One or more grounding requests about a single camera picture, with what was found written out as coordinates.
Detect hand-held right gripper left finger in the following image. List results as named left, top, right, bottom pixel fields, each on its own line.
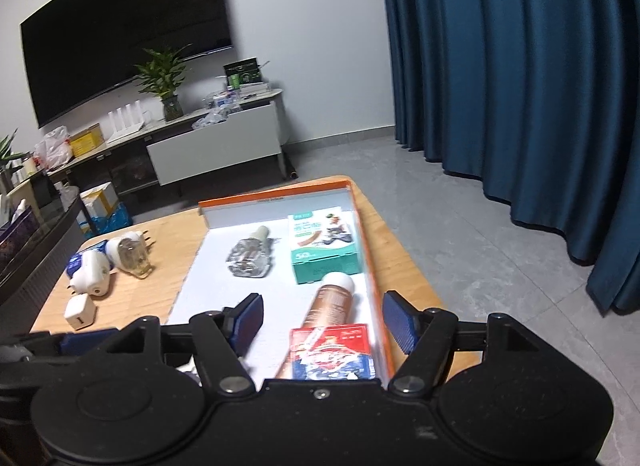
left=107, top=294, right=264, bottom=395

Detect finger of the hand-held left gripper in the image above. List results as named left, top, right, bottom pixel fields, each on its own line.
left=12, top=328, right=121, bottom=359

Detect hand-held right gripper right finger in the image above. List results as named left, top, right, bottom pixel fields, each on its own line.
left=382, top=291, right=551, bottom=395

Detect orange white cardboard tray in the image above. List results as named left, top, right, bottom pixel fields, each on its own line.
left=167, top=176, right=396, bottom=382

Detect brown tube with white cap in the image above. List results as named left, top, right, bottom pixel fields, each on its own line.
left=277, top=272, right=356, bottom=379

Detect red playing card box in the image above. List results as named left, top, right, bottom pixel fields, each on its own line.
left=290, top=324, right=378, bottom=382

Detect white cube adapter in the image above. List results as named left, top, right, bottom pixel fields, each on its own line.
left=64, top=294, right=96, bottom=331

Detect clear glass refill bottle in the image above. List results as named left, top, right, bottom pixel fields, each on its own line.
left=227, top=226, right=273, bottom=279

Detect blue tin box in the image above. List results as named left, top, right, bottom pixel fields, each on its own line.
left=67, top=241, right=108, bottom=277

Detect black glass coffee table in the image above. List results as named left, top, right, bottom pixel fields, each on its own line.
left=0, top=198, right=83, bottom=337

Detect teal bandage box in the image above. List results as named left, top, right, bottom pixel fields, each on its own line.
left=287, top=207, right=362, bottom=287

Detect white plug-in heater with bottle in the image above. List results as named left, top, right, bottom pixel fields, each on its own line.
left=106, top=228, right=156, bottom=280

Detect purple patterned basket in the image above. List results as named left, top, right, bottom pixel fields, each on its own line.
left=0, top=211, right=38, bottom=277

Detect blue plastic bag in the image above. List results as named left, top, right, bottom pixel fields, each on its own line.
left=77, top=203, right=133, bottom=239

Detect white yellow cardboard box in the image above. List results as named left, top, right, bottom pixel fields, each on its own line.
left=80, top=182, right=119, bottom=219

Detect beige tissue box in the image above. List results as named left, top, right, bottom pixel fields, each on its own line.
left=0, top=186, right=31, bottom=227

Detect white cabinet drawer front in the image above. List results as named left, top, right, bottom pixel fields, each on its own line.
left=146, top=100, right=282, bottom=187

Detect television cabinet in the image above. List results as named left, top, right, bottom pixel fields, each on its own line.
left=45, top=88, right=287, bottom=197

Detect white bottles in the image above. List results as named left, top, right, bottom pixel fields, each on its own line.
left=10, top=156, right=41, bottom=181

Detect white red plastic bag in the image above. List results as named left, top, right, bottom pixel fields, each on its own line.
left=34, top=126, right=73, bottom=169

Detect leafy green houseplant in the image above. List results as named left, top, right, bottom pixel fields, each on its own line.
left=0, top=128, right=26, bottom=171

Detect clear plastic bag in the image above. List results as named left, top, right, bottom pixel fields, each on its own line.
left=192, top=110, right=228, bottom=129

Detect white router with antennas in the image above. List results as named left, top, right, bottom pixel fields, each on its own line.
left=107, top=100, right=151, bottom=141

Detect clear plastic container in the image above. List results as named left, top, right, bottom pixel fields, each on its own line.
left=207, top=90, right=241, bottom=109

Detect blue curtain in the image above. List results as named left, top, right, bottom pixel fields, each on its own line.
left=377, top=0, right=640, bottom=314

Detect green black box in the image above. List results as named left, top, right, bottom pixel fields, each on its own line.
left=223, top=58, right=263, bottom=89

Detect potted green plant glass vase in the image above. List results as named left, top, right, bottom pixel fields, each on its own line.
left=134, top=46, right=193, bottom=121

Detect black wall television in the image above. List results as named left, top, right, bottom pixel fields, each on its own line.
left=20, top=0, right=234, bottom=129

